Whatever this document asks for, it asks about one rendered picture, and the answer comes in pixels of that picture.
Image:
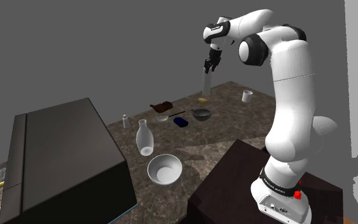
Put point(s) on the dark grey bowl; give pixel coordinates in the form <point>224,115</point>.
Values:
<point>201,114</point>

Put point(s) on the small white shaker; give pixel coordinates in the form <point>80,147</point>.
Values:
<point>126,123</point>

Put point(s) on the dark blue flat object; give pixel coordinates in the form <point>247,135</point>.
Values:
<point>181,122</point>

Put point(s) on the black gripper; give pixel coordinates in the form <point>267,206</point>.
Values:
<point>215,56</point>

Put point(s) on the white bowl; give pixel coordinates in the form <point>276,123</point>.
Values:
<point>164,170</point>

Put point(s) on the brown lumpy object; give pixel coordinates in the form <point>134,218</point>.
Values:
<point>162,107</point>

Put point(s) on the white bottle vase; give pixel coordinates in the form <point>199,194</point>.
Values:
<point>144,139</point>

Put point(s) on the dark robot stand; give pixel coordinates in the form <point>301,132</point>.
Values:
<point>228,183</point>

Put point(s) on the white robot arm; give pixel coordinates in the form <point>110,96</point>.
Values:
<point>291,102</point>

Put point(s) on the white cup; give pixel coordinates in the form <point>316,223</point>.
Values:
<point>247,96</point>

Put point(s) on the large black box appliance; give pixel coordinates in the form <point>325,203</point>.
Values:
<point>64,155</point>

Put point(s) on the small yellow object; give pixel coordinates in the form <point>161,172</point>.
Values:
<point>203,100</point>

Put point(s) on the tall grey cylinder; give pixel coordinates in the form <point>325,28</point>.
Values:
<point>206,85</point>

